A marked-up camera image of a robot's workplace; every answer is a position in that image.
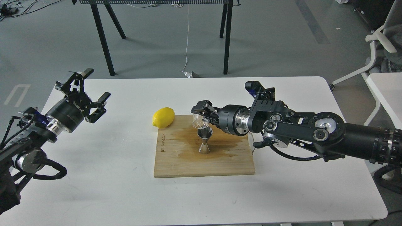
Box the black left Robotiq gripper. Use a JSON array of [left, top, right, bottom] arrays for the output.
[[46, 68, 111, 133]]

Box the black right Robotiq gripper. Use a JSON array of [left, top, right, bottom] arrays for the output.
[[191, 100, 250, 136]]

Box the person in grey hoodie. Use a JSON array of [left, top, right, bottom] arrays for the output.
[[380, 0, 402, 73]]

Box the black metal table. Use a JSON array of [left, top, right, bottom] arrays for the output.
[[71, 0, 240, 77]]

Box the steel double jigger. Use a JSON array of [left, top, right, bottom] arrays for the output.
[[197, 127, 213, 154]]

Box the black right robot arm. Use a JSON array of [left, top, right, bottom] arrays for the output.
[[191, 81, 401, 167]]

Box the yellow lemon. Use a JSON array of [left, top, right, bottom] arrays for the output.
[[152, 107, 175, 128]]

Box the white cable with plug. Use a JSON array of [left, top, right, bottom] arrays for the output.
[[180, 4, 200, 78]]

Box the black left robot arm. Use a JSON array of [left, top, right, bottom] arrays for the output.
[[0, 68, 110, 213]]

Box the white side table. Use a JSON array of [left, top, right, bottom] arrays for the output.
[[364, 73, 402, 129]]

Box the white sneaker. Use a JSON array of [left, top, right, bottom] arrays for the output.
[[382, 169, 396, 181]]

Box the small clear glass cup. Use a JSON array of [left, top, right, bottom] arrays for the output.
[[192, 114, 209, 129]]

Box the wooden cutting board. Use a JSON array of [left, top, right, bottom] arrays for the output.
[[154, 115, 255, 178]]

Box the white office chair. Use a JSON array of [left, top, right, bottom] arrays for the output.
[[329, 20, 397, 90]]

